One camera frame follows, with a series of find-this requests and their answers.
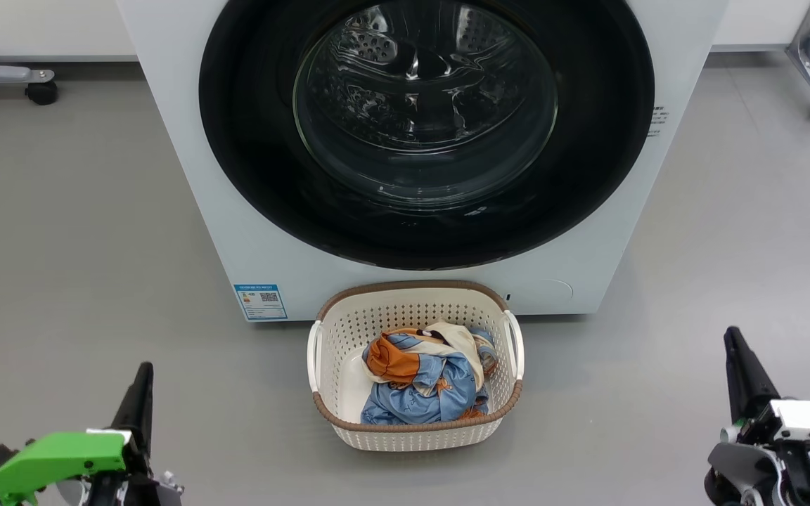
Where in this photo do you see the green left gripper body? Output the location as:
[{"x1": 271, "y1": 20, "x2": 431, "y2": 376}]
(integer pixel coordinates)
[{"x1": 0, "y1": 430, "x2": 184, "y2": 506}]

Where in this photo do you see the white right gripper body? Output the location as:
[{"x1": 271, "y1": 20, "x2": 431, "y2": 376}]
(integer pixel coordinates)
[{"x1": 704, "y1": 399, "x2": 810, "y2": 506}]

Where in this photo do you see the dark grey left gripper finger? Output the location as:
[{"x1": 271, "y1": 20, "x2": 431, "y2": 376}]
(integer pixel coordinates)
[{"x1": 111, "y1": 362, "x2": 154, "y2": 473}]

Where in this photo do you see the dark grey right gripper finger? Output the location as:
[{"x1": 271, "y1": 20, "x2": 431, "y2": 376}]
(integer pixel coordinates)
[{"x1": 724, "y1": 326, "x2": 782, "y2": 424}]

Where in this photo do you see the orange and cream garment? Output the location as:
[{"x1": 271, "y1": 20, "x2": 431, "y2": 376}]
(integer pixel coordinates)
[{"x1": 363, "y1": 321, "x2": 499, "y2": 389}]

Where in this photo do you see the dark round glass washer door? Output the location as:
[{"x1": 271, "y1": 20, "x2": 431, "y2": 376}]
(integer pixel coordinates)
[{"x1": 198, "y1": 0, "x2": 655, "y2": 271}]

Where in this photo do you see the light blue cartoon print garment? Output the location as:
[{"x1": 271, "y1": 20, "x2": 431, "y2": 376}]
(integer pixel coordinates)
[{"x1": 361, "y1": 350, "x2": 491, "y2": 426}]

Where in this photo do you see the white front-load washing machine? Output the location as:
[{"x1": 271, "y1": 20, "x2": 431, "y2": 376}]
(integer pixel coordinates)
[{"x1": 115, "y1": 0, "x2": 729, "y2": 323}]

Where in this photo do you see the blue energy label sticker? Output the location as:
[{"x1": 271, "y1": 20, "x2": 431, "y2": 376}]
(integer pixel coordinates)
[{"x1": 233, "y1": 283, "x2": 288, "y2": 322}]

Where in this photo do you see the white perforated laundry basket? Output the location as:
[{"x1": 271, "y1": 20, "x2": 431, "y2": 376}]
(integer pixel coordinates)
[{"x1": 307, "y1": 280, "x2": 525, "y2": 453}]

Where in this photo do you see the white partition panel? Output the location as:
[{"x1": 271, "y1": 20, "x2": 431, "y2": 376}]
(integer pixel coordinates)
[
  {"x1": 711, "y1": 0, "x2": 810, "y2": 51},
  {"x1": 0, "y1": 0, "x2": 137, "y2": 63}
]

